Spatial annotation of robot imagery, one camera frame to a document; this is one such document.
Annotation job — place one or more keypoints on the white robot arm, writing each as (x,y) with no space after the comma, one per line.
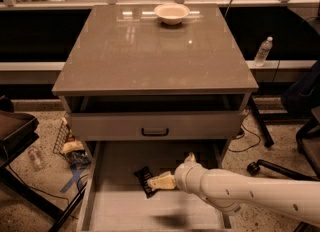
(227,191)

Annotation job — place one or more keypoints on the black chair left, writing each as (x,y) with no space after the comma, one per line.
(17,134)

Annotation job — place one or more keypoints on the open middle drawer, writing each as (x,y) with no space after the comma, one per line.
(114,200)

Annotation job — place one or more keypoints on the white bowl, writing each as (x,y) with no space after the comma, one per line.
(171,14)

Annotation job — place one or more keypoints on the black office chair right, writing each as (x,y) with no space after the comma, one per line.
(301,99)

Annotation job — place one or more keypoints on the clear bottle on floor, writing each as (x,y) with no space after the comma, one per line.
(36,158)

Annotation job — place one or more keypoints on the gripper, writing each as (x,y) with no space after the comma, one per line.
(181,177)

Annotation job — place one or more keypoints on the grey drawer cabinet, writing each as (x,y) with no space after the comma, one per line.
(126,60)

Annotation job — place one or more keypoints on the black drawer handle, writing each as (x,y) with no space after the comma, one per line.
(154,132)

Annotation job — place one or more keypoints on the clear water bottle on ledge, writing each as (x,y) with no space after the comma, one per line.
(263,52)

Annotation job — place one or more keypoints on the wire basket with snacks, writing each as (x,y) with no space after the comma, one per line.
(68,147)

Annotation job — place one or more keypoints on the closed top drawer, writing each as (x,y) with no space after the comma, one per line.
(181,125)

